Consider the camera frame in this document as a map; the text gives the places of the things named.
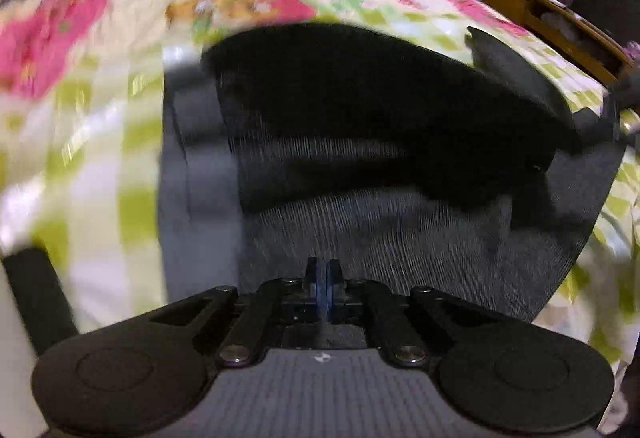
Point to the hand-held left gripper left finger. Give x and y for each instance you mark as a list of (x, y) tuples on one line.
[(314, 290)]

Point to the wooden shelf unit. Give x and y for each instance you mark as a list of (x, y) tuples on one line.
[(555, 23)]

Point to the dark grey pants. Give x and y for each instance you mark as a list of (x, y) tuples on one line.
[(360, 128)]

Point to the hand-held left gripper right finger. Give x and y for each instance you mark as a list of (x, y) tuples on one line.
[(332, 290)]

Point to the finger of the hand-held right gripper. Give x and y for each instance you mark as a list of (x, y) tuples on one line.
[(622, 93)]

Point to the black padded bar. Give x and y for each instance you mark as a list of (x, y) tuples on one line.
[(37, 298)]

